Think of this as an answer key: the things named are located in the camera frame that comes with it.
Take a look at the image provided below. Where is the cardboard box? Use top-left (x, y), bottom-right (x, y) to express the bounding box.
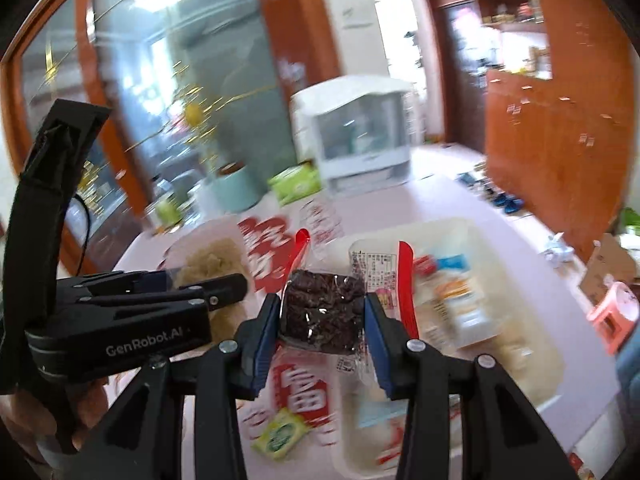
top-left (580, 232), bottom-right (640, 306)

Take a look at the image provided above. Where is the dark brown snack packet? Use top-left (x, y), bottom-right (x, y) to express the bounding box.
top-left (277, 269), bottom-right (368, 356)

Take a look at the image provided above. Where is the pink plastic stool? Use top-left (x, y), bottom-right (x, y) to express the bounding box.
top-left (586, 281), bottom-right (640, 356)

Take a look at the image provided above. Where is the white plastic tray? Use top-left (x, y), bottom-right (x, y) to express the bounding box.
top-left (332, 217), bottom-right (566, 478)

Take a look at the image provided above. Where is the green tissue pack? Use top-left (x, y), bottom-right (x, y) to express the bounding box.
top-left (267, 162), bottom-right (321, 206)

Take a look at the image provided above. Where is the red heart-print packet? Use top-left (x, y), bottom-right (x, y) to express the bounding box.
top-left (239, 217), bottom-right (296, 293)

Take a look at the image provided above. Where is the blue white snack packet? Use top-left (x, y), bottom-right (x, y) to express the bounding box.
top-left (434, 254), bottom-right (472, 275)

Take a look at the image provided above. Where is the light blue snack packet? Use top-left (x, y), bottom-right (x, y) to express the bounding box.
top-left (357, 395), bottom-right (411, 428)

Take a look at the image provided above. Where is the person's left hand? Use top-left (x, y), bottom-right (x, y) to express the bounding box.
top-left (67, 377), bottom-right (111, 453)

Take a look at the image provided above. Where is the green plastic bag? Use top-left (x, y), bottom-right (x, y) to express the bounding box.
top-left (617, 207), bottom-right (640, 237)

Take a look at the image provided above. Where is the wooden wall cabinet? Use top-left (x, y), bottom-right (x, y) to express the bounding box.
top-left (465, 0), bottom-right (631, 261)

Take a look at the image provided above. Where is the white jar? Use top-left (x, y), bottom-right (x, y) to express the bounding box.
top-left (187, 182), bottom-right (211, 222)

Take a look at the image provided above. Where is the blue chair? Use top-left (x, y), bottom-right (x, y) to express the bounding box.
top-left (615, 345), bottom-right (640, 411)

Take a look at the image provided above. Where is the red white striped packet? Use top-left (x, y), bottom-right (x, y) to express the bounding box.
top-left (375, 420), bottom-right (408, 466)

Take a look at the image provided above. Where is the green label bottle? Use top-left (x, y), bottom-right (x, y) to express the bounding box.
top-left (152, 177), bottom-right (183, 226)

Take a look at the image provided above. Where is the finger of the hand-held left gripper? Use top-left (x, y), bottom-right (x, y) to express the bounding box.
top-left (75, 274), bottom-right (249, 312)
top-left (55, 269), bottom-right (176, 306)

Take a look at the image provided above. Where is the small green yellow packet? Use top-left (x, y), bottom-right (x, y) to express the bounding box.
top-left (251, 407), bottom-right (308, 460)

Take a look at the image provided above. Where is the black cable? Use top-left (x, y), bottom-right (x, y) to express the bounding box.
top-left (74, 195), bottom-right (95, 272)

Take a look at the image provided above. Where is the golden ornament tree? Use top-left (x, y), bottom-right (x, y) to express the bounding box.
top-left (170, 60), bottom-right (226, 171)

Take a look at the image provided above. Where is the mint green cup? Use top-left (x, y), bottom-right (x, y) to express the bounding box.
top-left (206, 162), bottom-right (261, 213)

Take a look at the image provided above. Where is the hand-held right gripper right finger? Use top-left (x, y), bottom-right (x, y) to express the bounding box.
top-left (364, 292), bottom-right (581, 480)

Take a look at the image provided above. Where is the clear packet red round print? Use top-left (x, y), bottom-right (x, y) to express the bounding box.
top-left (300, 200), bottom-right (346, 247)

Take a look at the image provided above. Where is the orange white snack packet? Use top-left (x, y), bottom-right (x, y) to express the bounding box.
top-left (431, 277), bottom-right (496, 350)

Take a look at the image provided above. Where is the white wall switch plate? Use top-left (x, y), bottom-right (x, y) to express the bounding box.
top-left (342, 5), bottom-right (376, 28)

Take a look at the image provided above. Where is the white dish cabinet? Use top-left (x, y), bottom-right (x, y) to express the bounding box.
top-left (290, 75), bottom-right (416, 198)

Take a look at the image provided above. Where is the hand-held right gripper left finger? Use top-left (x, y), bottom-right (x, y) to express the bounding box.
top-left (70, 292), bottom-right (282, 480)

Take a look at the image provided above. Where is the glass sliding door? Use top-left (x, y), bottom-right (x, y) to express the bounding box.
top-left (90, 0), bottom-right (301, 221)

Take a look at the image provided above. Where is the red white block-print packet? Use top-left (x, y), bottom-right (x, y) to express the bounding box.
top-left (270, 360), bottom-right (331, 423)

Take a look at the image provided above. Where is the dark wooden door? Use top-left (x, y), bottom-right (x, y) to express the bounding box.
top-left (425, 0), bottom-right (488, 153)

